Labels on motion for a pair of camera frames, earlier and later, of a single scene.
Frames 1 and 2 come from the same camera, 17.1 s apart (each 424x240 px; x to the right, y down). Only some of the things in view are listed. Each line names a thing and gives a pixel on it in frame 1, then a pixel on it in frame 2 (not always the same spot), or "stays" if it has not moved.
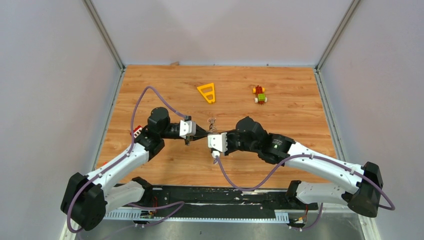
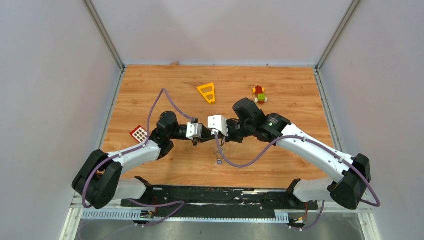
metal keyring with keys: (212, 126) to (219, 157)
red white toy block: (137, 131) stays
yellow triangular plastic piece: (209, 93) stays
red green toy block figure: (261, 98) stays
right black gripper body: (234, 143) to (236, 131)
